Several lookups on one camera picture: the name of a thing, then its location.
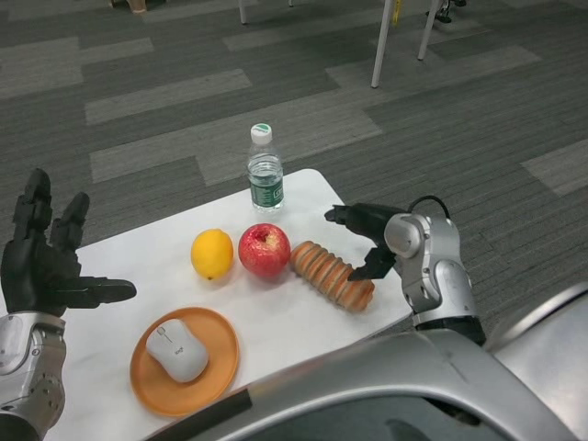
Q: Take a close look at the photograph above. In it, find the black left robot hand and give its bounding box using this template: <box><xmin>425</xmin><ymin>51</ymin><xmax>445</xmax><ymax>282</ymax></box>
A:
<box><xmin>0</xmin><ymin>167</ymin><xmax>138</xmax><ymax>318</ymax></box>

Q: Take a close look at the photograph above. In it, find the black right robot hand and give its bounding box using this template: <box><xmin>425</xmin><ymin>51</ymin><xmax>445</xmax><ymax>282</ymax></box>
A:
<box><xmin>323</xmin><ymin>201</ymin><xmax>408</xmax><ymax>281</ymax></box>

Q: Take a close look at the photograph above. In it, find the ridged brown bread loaf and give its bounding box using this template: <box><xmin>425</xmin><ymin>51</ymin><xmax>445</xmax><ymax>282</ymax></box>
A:
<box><xmin>289</xmin><ymin>241</ymin><xmax>376</xmax><ymax>313</ymax></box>

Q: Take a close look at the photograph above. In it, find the red apple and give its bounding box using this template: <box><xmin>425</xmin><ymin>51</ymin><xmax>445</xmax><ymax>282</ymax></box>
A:
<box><xmin>238</xmin><ymin>222</ymin><xmax>292</xmax><ymax>281</ymax></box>

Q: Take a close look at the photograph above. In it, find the clear water bottle green label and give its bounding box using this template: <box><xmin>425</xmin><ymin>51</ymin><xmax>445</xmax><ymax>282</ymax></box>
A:
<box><xmin>247</xmin><ymin>122</ymin><xmax>285</xmax><ymax>215</ymax></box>

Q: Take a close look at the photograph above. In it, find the yellow lemon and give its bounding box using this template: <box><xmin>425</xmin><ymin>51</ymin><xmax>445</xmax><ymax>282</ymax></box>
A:
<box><xmin>190</xmin><ymin>228</ymin><xmax>234</xmax><ymax>281</ymax></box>

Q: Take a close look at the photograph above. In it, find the silver robot chest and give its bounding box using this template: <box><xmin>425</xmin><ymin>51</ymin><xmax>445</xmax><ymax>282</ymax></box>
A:
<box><xmin>141</xmin><ymin>282</ymin><xmax>588</xmax><ymax>441</ymax></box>

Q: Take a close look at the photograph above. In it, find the white computer mouse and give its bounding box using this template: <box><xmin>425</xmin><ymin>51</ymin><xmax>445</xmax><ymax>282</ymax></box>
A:
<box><xmin>145</xmin><ymin>319</ymin><xmax>210</xmax><ymax>383</ymax></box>

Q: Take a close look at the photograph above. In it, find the orange round plate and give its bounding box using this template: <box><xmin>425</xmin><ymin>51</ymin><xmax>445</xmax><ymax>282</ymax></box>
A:
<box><xmin>130</xmin><ymin>306</ymin><xmax>241</xmax><ymax>418</ymax></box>

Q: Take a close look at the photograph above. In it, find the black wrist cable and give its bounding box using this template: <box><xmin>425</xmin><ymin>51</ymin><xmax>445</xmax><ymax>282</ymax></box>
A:
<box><xmin>407</xmin><ymin>196</ymin><xmax>452</xmax><ymax>220</ymax></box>

